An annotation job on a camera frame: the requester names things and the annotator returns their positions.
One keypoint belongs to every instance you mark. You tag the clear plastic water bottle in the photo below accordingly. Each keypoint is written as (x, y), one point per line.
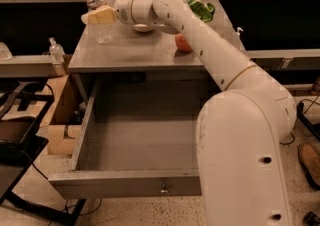
(102, 31)

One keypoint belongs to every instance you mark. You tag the small white pump bottle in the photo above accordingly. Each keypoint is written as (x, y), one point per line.
(239, 31)

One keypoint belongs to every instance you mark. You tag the red apple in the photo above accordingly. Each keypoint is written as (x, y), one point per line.
(182, 44)

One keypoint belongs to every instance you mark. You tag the brown shoe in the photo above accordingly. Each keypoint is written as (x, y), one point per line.
(309, 158)

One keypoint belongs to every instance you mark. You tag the cardboard box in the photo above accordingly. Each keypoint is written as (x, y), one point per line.
(59, 124)

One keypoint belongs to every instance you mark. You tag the black office chair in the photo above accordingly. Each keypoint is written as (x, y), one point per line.
(20, 146)

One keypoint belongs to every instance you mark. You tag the grey cabinet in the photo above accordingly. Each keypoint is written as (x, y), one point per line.
(140, 53)

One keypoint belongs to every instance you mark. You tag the clear sanitizer pump bottle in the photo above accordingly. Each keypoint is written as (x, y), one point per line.
(57, 53)

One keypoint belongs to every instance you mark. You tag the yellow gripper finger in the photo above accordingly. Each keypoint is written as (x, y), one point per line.
(102, 15)

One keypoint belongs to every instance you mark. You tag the green chip bag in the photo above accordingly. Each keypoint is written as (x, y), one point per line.
(203, 10)

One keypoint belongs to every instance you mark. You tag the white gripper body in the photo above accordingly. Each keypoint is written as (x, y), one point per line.
(123, 8)

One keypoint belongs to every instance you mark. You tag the open grey top drawer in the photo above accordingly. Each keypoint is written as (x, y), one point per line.
(136, 140)

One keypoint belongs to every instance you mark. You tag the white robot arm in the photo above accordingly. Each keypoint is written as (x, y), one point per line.
(238, 130)

